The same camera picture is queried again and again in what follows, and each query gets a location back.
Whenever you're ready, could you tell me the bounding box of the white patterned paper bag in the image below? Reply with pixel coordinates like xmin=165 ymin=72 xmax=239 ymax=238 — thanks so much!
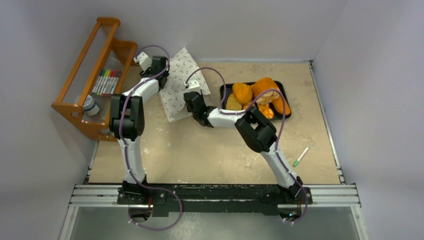
xmin=159 ymin=47 xmax=211 ymax=123

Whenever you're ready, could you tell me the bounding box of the sliced seeded fake bread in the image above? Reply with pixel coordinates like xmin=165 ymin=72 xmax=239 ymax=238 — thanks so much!
xmin=225 ymin=93 xmax=242 ymax=111

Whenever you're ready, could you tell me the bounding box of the lumpy orange fake bread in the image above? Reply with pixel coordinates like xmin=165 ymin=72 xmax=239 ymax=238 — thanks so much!
xmin=232 ymin=82 xmax=253 ymax=105

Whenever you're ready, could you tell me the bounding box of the large fake bread loaf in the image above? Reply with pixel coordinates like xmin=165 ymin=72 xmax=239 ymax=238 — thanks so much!
xmin=251 ymin=77 xmax=280 ymax=105

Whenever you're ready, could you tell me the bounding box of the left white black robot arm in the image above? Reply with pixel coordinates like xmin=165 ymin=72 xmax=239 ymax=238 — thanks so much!
xmin=109 ymin=56 xmax=169 ymax=205

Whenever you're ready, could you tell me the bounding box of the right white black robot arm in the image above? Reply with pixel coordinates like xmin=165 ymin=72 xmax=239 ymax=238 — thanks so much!
xmin=183 ymin=91 xmax=308 ymax=204

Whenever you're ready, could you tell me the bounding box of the black plastic tray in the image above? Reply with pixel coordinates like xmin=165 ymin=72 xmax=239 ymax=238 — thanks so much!
xmin=219 ymin=81 xmax=292 ymax=121

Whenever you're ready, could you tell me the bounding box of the set of coloured markers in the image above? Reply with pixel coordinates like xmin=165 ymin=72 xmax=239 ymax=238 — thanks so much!
xmin=91 ymin=69 xmax=122 ymax=96

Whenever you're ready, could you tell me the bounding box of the orange wooden shelf rack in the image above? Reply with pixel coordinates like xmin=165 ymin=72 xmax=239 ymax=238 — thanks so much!
xmin=51 ymin=17 xmax=137 ymax=141

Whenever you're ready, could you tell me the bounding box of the white blue tape roll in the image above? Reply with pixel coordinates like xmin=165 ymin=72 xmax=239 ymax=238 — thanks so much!
xmin=82 ymin=95 xmax=100 ymax=117

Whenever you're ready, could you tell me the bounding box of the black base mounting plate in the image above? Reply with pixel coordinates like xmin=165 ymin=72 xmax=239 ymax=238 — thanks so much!
xmin=117 ymin=183 xmax=313 ymax=219

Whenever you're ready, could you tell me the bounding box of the green tipped white marker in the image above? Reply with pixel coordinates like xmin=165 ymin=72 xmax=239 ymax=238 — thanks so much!
xmin=292 ymin=147 xmax=310 ymax=167

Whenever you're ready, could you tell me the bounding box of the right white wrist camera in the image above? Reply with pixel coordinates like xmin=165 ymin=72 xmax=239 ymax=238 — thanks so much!
xmin=183 ymin=79 xmax=202 ymax=94

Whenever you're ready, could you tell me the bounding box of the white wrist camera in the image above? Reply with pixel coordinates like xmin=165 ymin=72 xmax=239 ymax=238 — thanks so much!
xmin=183 ymin=79 xmax=202 ymax=94
xmin=133 ymin=51 xmax=152 ymax=71

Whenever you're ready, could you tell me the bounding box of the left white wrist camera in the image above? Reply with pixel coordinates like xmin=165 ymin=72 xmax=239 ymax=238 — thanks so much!
xmin=133 ymin=51 xmax=152 ymax=71

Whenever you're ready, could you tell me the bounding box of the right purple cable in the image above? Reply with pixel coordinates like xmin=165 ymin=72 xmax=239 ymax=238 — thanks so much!
xmin=184 ymin=67 xmax=310 ymax=225

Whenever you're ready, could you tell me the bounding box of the aluminium rail frame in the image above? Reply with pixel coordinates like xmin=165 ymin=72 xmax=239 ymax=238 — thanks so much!
xmin=61 ymin=61 xmax=368 ymax=240

